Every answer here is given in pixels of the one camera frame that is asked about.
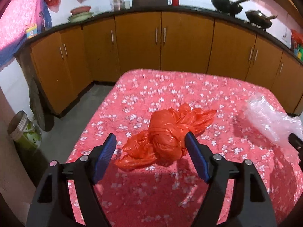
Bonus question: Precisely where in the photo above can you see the black lidded wok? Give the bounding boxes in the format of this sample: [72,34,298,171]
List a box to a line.
[245,10,277,30]

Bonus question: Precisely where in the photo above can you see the pink floral curtain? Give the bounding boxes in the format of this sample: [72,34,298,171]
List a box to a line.
[1,0,52,66]

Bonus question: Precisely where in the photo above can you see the clear bubble wrap sheet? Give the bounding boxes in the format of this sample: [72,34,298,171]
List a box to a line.
[244,94,302,149]

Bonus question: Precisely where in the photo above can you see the clear bag with jars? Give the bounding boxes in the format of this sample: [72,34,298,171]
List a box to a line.
[110,0,130,11]

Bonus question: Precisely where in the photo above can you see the stacked green red basins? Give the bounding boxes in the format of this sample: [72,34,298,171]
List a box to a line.
[68,6,94,23]

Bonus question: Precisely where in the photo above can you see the lower wooden kitchen cabinets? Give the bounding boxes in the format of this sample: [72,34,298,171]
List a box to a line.
[30,11,302,115]

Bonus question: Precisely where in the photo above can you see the black countertop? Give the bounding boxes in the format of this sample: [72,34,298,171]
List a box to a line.
[14,6,302,65]

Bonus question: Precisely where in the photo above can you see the colourful small box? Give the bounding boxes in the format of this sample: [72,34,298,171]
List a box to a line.
[25,24,38,39]

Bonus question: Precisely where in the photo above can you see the red bottle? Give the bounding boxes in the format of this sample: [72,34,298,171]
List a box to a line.
[171,0,179,6]

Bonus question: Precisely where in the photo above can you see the red floral tablecloth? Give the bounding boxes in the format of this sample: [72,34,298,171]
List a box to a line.
[68,70,302,226]

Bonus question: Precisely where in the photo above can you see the orange bag with groceries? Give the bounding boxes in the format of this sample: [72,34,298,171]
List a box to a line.
[291,29,303,61]

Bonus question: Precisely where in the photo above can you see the black wok with spatula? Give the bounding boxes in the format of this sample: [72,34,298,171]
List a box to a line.
[211,0,250,16]

